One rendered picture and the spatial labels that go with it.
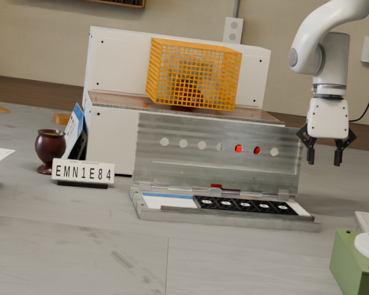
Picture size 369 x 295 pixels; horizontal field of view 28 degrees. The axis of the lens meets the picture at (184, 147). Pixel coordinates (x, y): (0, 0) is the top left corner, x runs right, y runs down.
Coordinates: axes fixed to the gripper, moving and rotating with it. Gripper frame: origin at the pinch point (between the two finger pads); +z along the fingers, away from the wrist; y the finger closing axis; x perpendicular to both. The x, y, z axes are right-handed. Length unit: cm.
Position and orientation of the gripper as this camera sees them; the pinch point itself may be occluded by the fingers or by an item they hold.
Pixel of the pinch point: (324, 158)
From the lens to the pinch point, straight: 188.5
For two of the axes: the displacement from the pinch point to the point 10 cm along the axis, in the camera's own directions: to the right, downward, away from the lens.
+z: -0.6, 10.0, 0.3
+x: -0.7, -0.4, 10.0
